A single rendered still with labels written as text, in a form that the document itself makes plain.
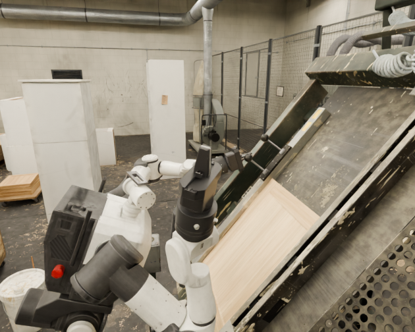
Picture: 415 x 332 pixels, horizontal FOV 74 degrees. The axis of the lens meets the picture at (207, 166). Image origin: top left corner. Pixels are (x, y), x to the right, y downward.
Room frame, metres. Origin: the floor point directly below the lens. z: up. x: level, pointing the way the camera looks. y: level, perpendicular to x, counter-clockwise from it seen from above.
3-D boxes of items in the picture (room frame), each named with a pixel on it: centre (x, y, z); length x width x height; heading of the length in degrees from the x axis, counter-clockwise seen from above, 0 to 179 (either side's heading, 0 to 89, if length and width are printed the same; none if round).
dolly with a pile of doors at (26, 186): (3.92, 2.82, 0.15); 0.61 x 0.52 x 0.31; 15
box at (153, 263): (1.31, 0.32, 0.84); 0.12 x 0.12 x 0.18; 11
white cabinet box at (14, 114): (4.82, 3.04, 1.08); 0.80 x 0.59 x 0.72; 15
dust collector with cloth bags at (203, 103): (6.86, 0.02, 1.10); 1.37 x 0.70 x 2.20; 15
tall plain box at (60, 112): (3.43, 1.75, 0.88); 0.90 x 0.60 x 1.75; 15
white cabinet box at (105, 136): (5.82, 2.30, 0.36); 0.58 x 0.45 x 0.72; 105
